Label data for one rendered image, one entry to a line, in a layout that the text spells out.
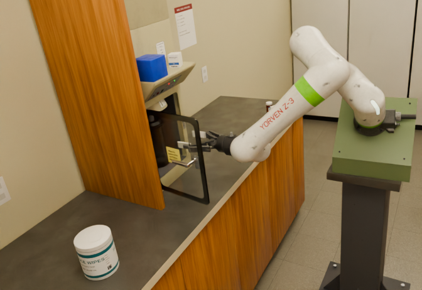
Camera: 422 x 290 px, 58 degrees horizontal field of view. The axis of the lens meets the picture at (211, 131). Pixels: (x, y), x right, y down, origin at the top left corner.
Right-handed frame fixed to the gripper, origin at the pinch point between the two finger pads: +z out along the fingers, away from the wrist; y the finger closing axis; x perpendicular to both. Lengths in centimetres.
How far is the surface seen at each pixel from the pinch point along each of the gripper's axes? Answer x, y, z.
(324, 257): 119, -75, -42
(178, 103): -10.5, -15.5, 15.2
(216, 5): -43, -135, 56
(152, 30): -49, -3, 12
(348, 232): 63, -38, -64
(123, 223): 25.1, 37.8, 13.7
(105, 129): -12.2, 24.1, 26.4
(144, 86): -30.2, 16.0, 6.1
